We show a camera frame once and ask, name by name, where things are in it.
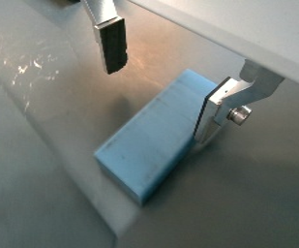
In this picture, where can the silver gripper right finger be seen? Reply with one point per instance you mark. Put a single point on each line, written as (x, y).
(226, 102)

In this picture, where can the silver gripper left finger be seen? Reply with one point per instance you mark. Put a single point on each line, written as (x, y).
(110, 33)

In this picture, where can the light blue rectangular block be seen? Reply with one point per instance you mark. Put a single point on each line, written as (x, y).
(143, 151)

